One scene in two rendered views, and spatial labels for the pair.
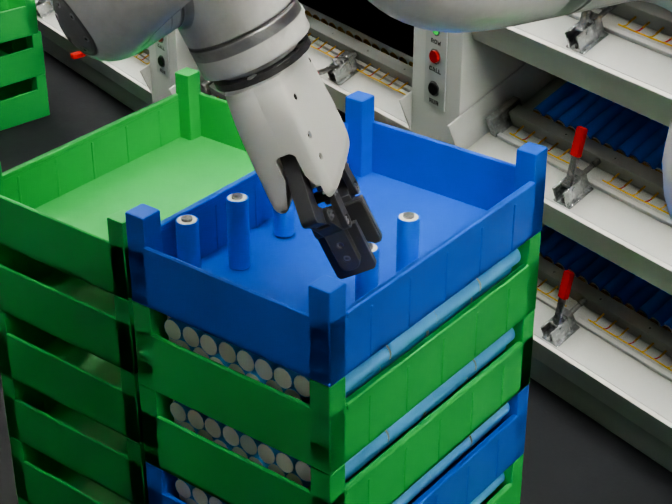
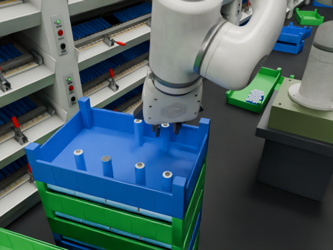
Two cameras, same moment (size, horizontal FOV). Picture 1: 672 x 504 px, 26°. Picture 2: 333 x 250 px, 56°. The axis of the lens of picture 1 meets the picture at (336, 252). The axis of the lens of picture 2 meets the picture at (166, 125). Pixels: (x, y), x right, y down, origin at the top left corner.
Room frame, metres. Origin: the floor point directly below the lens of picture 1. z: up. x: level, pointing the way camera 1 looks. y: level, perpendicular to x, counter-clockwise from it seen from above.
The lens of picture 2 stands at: (1.13, 0.48, 0.91)
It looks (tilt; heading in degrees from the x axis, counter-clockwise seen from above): 35 degrees down; 251
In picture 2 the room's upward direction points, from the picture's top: straight up
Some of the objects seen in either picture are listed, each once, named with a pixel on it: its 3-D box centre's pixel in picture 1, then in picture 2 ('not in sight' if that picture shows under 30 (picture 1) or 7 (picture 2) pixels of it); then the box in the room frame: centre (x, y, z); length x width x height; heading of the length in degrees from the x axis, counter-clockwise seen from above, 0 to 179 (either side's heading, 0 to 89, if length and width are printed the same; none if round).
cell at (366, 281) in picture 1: (366, 282); (165, 136); (0.96, -0.02, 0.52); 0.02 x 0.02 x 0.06
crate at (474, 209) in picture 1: (345, 221); (124, 148); (1.05, -0.01, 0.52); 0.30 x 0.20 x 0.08; 142
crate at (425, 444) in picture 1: (344, 383); (130, 203); (1.05, -0.01, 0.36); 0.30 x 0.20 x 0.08; 142
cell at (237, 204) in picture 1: (238, 230); (140, 177); (1.04, 0.08, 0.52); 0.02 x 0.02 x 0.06
